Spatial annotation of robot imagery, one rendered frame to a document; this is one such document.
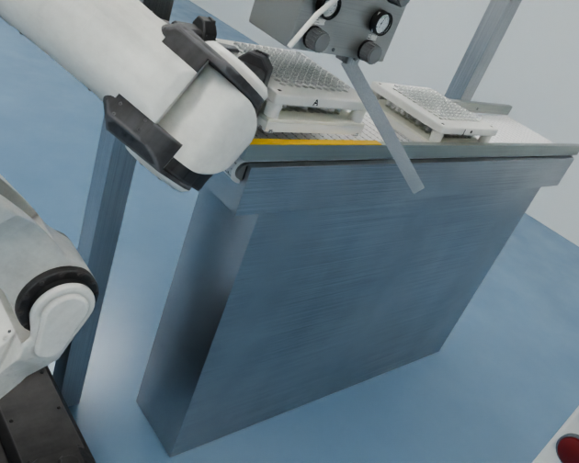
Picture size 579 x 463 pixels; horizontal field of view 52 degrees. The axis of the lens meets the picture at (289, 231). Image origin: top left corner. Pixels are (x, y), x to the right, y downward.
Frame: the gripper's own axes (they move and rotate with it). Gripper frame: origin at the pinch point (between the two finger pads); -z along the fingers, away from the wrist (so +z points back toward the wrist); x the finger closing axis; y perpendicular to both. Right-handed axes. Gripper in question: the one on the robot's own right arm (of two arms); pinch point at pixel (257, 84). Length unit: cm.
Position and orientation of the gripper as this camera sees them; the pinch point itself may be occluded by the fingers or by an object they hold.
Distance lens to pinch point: 105.8
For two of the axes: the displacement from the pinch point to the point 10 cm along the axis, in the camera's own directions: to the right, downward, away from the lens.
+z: -3.2, 3.9, -8.6
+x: -3.1, 8.1, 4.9
